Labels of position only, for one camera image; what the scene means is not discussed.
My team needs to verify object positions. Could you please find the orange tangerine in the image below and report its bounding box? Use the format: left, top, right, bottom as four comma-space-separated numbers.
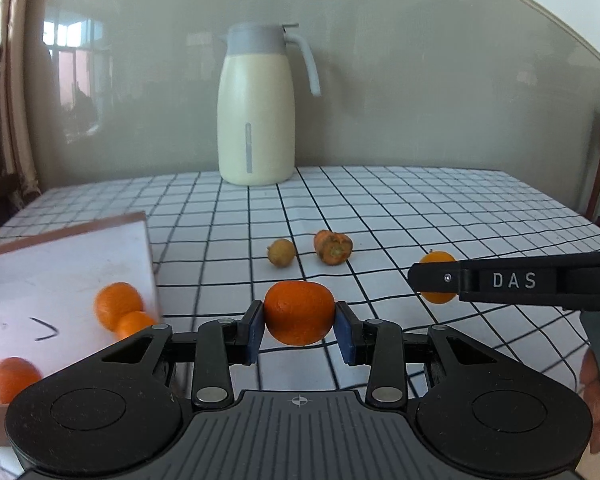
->
94, 282, 144, 332
263, 281, 336, 346
412, 250, 457, 304
114, 311, 156, 340
0, 356, 42, 404

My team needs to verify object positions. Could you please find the person right hand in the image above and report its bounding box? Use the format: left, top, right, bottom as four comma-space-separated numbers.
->
580, 348, 600, 454

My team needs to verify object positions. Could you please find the checkered white tablecloth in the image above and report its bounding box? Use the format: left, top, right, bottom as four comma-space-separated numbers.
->
0, 167, 600, 479

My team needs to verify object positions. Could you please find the small brown kiwi fruit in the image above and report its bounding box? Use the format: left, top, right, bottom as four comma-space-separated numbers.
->
268, 238, 296, 268

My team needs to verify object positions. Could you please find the shrivelled orange fruit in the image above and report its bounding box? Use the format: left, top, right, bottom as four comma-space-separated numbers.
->
313, 230, 353, 266

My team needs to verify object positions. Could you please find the white cardboard box tray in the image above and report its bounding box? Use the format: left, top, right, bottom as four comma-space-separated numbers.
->
0, 212, 161, 446

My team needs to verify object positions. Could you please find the cream thermos jug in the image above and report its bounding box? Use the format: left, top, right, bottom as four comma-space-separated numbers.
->
216, 23, 322, 186

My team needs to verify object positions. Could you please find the beige curtain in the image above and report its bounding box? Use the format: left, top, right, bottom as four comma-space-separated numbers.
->
0, 0, 41, 200

